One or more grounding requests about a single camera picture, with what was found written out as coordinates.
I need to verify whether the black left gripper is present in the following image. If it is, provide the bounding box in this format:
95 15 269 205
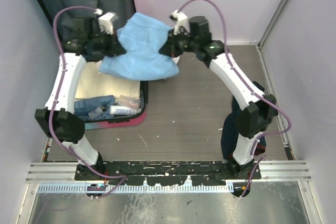
88 28 125 57

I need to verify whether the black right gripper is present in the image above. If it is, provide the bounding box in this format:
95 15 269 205
160 27 198 58

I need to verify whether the blue shirt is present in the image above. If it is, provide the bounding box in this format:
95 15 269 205
98 12 179 81

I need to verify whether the beige cloth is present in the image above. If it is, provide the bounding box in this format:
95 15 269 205
75 62 140 100

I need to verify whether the clear plastic cup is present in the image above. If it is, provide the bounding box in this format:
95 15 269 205
117 95 141 109

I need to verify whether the white plastic bottle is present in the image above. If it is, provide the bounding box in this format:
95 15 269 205
109 105 141 115

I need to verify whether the small clear vial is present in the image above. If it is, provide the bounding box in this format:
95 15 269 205
88 105 107 119

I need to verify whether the dark blue patterned cloth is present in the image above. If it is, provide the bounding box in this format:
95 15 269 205
74 95 116 121

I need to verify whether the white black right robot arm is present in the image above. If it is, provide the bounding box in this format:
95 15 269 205
159 11 278 179

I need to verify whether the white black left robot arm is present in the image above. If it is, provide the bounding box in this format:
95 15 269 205
35 18 123 180

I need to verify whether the navy garment with red trim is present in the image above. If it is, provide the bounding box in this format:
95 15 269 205
221 81 266 160

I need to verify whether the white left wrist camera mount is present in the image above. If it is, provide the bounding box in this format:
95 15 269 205
94 8 119 35

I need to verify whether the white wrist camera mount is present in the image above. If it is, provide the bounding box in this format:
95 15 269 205
94 8 119 35
170 10 190 35

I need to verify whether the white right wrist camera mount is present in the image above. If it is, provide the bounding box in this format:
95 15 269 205
170 10 190 35

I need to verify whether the aluminium corner post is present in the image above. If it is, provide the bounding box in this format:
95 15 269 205
258 0 308 49

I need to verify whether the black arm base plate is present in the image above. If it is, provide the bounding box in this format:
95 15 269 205
75 160 262 187

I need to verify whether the white slotted cable duct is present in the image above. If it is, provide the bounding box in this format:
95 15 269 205
37 183 234 194

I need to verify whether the aluminium frame rail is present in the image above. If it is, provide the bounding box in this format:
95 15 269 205
26 161 311 183

